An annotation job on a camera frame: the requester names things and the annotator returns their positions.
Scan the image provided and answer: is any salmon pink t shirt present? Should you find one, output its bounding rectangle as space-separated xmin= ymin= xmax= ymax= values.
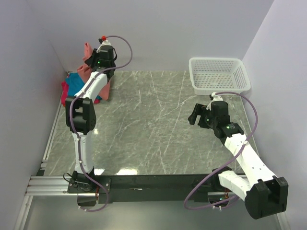
xmin=77 ymin=42 xmax=111 ymax=101

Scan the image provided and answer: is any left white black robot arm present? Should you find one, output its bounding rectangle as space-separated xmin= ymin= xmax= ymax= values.
xmin=65 ymin=45 xmax=117 ymax=193

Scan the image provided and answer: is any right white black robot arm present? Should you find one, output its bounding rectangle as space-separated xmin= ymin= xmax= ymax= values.
xmin=187 ymin=101 xmax=289 ymax=219

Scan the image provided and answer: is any white plastic basket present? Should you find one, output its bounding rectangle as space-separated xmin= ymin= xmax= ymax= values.
xmin=189 ymin=57 xmax=251 ymax=95

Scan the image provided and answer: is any folded blue t shirt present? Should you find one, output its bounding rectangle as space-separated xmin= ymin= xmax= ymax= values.
xmin=66 ymin=73 xmax=103 ymax=101

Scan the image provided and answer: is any folded magenta t shirt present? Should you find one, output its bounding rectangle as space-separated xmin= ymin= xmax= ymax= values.
xmin=61 ymin=80 xmax=100 ymax=107

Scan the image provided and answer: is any black base beam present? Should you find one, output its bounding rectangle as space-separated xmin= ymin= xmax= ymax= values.
xmin=67 ymin=174 xmax=206 ymax=204

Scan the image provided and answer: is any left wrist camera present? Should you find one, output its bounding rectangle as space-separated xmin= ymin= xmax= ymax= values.
xmin=96 ymin=36 xmax=117 ymax=61

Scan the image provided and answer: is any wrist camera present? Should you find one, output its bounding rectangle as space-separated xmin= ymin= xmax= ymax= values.
xmin=96 ymin=36 xmax=117 ymax=61
xmin=206 ymin=92 xmax=229 ymax=117

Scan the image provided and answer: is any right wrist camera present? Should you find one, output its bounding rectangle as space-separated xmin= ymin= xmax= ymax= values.
xmin=206 ymin=92 xmax=229 ymax=117

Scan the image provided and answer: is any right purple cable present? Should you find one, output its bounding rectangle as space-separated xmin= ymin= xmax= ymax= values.
xmin=183 ymin=92 xmax=259 ymax=211

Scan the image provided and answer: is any aluminium rail frame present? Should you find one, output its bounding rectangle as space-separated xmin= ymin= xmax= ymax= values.
xmin=25 ymin=174 xmax=279 ymax=196

